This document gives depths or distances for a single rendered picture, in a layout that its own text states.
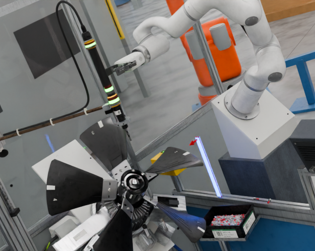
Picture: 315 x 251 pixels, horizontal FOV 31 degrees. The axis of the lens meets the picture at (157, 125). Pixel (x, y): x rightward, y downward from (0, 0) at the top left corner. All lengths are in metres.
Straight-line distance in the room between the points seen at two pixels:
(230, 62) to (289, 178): 3.45
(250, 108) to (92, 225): 1.00
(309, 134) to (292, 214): 0.47
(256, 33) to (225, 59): 3.84
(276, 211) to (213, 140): 1.27
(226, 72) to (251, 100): 3.53
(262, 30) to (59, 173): 1.03
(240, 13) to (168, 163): 0.72
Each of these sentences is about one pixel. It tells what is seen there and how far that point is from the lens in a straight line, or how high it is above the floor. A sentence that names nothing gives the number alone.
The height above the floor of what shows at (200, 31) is 1.45.
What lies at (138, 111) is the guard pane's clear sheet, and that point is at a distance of 3.31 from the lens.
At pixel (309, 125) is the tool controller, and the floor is 1.25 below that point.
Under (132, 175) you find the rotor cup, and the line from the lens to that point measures 2.35.
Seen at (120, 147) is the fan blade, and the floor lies 1.33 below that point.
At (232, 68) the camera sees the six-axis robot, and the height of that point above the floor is 0.49.
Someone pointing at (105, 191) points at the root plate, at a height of 1.22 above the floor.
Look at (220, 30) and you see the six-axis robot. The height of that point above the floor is 0.94.
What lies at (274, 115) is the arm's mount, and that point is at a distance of 2.94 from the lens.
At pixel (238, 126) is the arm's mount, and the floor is 1.11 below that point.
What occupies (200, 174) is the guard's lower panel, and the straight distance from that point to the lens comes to 3.65.
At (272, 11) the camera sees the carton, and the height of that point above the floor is 0.14.
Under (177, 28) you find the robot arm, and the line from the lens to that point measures 2.35.
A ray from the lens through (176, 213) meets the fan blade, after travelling 2.38.
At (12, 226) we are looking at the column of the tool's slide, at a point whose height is 1.13.
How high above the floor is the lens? 2.09
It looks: 17 degrees down
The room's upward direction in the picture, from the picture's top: 22 degrees counter-clockwise
